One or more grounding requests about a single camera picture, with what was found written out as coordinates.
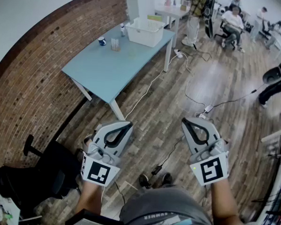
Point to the person's shoe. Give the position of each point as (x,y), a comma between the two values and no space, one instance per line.
(145,180)
(167,179)

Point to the green book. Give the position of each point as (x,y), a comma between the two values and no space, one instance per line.
(154,17)

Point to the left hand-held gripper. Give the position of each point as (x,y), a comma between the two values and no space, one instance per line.
(99,173)

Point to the white power strip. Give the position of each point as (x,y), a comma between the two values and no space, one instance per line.
(178,53)

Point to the clear spray bottle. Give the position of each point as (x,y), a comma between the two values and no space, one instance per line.
(122,31)

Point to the wooden card stand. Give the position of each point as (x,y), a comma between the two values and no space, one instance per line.
(115,45)

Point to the black tablet device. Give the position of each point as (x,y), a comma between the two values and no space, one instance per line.
(95,221)

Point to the person's left shoe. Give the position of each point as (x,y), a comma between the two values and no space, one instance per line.
(145,180)

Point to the person's left hand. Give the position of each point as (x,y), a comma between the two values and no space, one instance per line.
(86,143)

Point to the white metal rack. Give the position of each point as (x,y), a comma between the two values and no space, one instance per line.
(274,136)

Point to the black green office chair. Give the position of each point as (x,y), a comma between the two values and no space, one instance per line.
(209,24)

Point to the blue white mug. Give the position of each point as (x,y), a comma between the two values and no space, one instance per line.
(102,41)

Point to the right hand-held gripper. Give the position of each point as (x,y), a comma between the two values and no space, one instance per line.
(210,169)

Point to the person's right forearm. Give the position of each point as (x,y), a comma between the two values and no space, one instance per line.
(223,203)

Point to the black power adapter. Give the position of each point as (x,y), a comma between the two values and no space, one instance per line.
(156,169)

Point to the white background table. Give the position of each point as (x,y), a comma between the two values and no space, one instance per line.
(169,10)

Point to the white plastic basket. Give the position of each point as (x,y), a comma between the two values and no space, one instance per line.
(144,33)

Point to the pink bottle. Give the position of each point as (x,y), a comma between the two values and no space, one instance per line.
(168,2)

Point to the person's right shoe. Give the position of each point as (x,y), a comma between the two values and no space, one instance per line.
(167,179)

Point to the white power adapter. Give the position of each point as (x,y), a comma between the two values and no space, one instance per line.
(208,109)

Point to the white side table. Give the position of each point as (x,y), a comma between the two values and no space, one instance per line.
(7,208)

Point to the person's grey t-shirt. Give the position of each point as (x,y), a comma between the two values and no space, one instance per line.
(163,205)

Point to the person's left forearm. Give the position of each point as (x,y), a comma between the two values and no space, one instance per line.
(90,196)

